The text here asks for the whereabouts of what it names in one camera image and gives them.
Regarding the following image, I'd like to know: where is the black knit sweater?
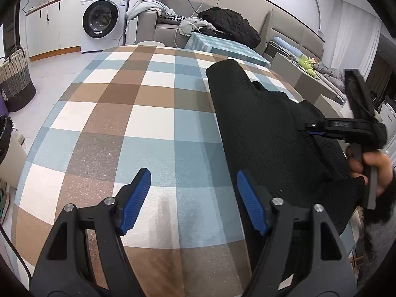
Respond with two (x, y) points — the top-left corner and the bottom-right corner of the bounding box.
(205, 59), (366, 288)

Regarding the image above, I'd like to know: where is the person's right hand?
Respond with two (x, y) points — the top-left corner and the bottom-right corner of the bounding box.
(346, 146), (394, 197)

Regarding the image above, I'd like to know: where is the beige side cabinet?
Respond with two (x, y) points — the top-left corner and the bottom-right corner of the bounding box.
(271, 53), (343, 105)

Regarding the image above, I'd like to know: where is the green toy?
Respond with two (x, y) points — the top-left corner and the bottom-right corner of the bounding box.
(298, 54), (318, 78)

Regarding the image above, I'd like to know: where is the light blue pillow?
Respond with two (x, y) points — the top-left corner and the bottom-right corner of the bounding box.
(273, 36), (305, 58)

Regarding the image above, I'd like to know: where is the beige trash bin black liner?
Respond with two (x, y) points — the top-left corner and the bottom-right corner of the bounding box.
(0, 115), (27, 188)

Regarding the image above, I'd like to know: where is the checkered plaid table cloth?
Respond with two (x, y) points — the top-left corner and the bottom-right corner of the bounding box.
(12, 45), (356, 297)

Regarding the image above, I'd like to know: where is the purple bag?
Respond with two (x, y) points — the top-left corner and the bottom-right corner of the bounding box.
(0, 96), (9, 116)

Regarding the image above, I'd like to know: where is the black quilted jacket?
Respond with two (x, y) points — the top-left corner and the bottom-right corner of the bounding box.
(197, 7), (261, 49)

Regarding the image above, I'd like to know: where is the teal checkered small table cloth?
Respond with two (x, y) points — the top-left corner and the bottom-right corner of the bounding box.
(185, 32), (271, 68)

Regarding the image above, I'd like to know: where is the woven laundry basket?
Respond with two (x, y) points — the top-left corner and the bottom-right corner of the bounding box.
(0, 46), (36, 112)

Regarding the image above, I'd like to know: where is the white round stool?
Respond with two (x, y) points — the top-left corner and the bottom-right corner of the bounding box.
(137, 40), (164, 47)

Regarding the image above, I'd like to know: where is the white kitchen counter cabinet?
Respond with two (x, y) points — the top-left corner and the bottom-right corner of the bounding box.
(25, 0), (83, 61)

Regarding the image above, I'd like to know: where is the grey sofa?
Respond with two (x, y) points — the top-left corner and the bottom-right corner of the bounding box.
(136, 0), (218, 48)

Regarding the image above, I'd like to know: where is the white front-load washing machine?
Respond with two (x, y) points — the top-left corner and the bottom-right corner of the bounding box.
(80, 0), (129, 53)

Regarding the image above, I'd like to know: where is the white blanket on sofa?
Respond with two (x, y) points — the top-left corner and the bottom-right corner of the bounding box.
(126, 0), (175, 21)

